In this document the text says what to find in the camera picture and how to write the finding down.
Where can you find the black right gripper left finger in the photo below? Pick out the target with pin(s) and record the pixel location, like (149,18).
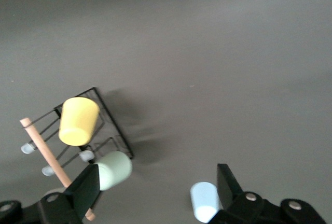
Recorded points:
(83,190)

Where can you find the yellow plastic cup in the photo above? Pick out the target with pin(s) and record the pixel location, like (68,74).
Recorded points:
(77,123)

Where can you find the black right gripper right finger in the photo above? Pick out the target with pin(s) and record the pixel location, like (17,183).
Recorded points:
(233,203)

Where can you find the light green plastic cup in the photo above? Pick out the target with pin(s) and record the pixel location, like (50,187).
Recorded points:
(115,169)

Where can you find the light blue plastic cup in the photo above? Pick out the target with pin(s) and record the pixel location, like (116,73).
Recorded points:
(203,200)

